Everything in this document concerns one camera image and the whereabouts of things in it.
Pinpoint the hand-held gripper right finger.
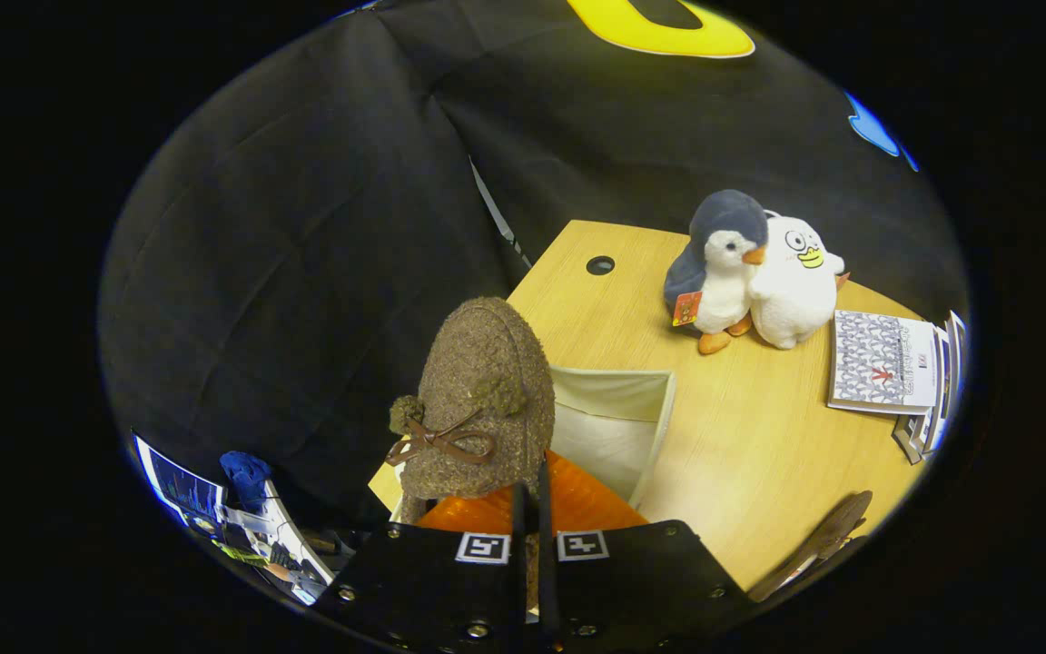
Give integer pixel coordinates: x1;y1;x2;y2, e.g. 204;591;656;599
536;451;756;652

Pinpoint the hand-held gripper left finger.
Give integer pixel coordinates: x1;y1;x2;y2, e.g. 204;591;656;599
314;480;532;653

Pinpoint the beige fabric storage box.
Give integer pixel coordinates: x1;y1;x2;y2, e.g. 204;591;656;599
369;363;677;524

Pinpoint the brown fuzzy shoe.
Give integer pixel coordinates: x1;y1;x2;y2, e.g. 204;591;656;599
748;490;874;603
385;296;558;527

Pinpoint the blue cloth object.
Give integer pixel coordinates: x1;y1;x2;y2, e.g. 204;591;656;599
219;451;275;515

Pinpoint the dark thick book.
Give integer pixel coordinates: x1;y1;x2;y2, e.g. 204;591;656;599
892;413;925;467

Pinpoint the grey penguin plush toy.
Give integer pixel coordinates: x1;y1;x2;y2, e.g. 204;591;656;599
663;189;770;356

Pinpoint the grey patterned white book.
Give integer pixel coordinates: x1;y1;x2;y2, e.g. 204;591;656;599
827;310;941;417

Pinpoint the white duck plush toy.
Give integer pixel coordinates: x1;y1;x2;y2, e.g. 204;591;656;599
748;214;850;352

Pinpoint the black backdrop cloth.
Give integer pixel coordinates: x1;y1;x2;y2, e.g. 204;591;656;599
98;0;971;537

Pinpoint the plain white book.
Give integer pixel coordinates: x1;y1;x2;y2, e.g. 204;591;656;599
945;311;970;430

